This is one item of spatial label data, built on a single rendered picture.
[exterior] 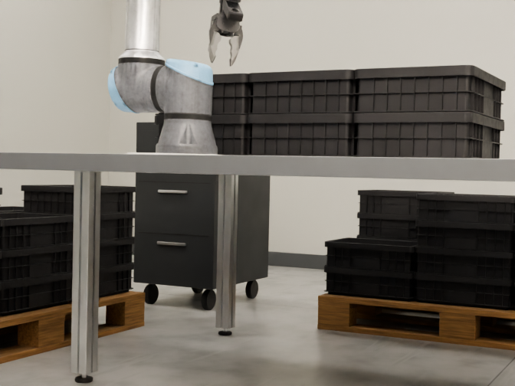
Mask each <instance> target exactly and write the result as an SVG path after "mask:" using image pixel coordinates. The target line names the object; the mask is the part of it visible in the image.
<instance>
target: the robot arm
mask: <svg viewBox="0 0 515 386"><path fill-rule="evenodd" d="M239 2H241V0H219V3H220V7H219V13H216V14H215V15H213V16H212V19H211V25H210V28H209V32H208V35H209V44H208V52H209V58H210V61H211V63H213V61H214V59H215V57H216V56H215V52H216V51H217V50H218V43H219V42H220V41H221V36H224V37H230V38H231V39H229V44H230V46H231V48H230V55H231V57H230V59H229V63H230V67H231V66H232V65H233V63H234V62H235V60H236V58H237V56H238V52H239V50H240V47H241V43H242V40H243V31H242V25H240V22H241V21H242V20H243V17H244V14H243V12H242V10H241V7H240V5H239V4H238V3H239ZM160 5H161V0H126V31H125V51H124V53H123V54H121V55H120V56H119V59H118V66H116V67H114V68H113V69H112V70H111V72H110V74H109V77H108V90H109V94H110V98H111V100H112V101H113V102H114V105H115V106H116V107H117V108H118V109H119V110H121V111H123V112H128V113H164V123H163V127H162V131H161V134H160V137H159V143H157V144H156V153H180V154H213V155H217V154H218V147H217V146H216V143H215V137H214V133H213V130H212V89H213V85H214V83H213V71H212V69H211V68H210V66H208V65H206V64H201V63H197V62H193V61H184V60H178V59H167V60H166V62H165V60H164V58H163V57H162V56H161V55H160V53H159V31H160ZM233 35H234V36H233Z"/></svg>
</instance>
